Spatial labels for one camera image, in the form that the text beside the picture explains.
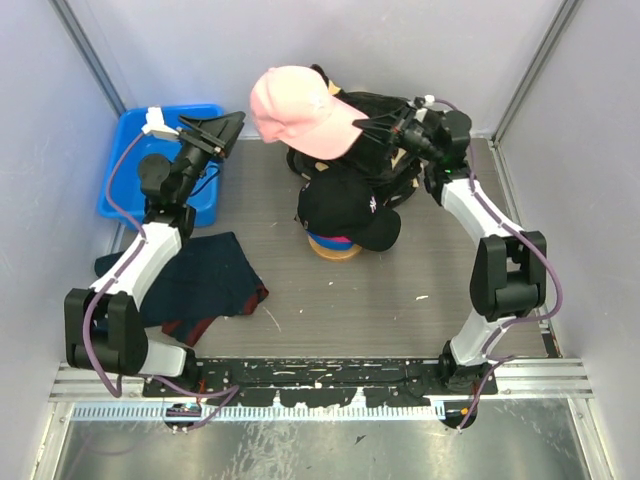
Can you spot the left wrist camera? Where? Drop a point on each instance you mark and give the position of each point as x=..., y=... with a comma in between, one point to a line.
x=156, y=127

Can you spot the aluminium frame post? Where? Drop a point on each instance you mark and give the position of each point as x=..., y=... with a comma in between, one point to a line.
x=558, y=25
x=89, y=55

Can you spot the blue plastic bin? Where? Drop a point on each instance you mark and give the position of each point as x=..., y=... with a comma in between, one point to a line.
x=121, y=197

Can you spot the blue cap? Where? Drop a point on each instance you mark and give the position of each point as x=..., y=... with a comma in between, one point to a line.
x=314, y=236

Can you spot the left aluminium frame post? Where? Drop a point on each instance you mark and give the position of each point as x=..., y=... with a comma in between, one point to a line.
x=89, y=55

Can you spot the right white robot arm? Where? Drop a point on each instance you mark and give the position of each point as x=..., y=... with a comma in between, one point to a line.
x=508, y=279

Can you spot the slotted cable duct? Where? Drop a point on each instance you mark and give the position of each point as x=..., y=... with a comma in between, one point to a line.
x=168, y=411

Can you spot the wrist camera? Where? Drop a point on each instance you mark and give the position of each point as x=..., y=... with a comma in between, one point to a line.
x=421, y=105
x=156, y=127

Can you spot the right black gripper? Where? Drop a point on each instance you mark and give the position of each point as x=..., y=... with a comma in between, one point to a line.
x=390, y=127

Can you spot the wooden hat stand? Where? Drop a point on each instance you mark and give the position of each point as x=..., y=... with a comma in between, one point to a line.
x=333, y=255

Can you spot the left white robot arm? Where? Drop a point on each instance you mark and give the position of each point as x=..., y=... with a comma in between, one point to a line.
x=104, y=332

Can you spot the pink cap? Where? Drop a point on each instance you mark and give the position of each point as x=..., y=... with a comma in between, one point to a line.
x=293, y=105

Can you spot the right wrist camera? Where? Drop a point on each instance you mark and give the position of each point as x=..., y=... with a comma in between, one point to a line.
x=421, y=105

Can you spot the magenta cap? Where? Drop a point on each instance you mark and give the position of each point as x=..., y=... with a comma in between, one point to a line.
x=335, y=242

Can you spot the black cap white logo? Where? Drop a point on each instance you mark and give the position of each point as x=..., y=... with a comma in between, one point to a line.
x=341, y=204

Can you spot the navy blue cloth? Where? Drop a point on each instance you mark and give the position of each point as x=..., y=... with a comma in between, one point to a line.
x=210, y=277

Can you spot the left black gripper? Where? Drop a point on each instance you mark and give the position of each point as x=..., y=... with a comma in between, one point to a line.
x=217, y=133

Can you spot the right aluminium frame post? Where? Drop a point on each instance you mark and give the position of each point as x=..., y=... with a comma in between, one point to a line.
x=558, y=25

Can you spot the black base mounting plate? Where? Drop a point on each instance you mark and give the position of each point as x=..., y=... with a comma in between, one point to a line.
x=325, y=382

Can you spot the black patterned plush blanket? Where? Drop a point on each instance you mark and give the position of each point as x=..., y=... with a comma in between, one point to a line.
x=392, y=173

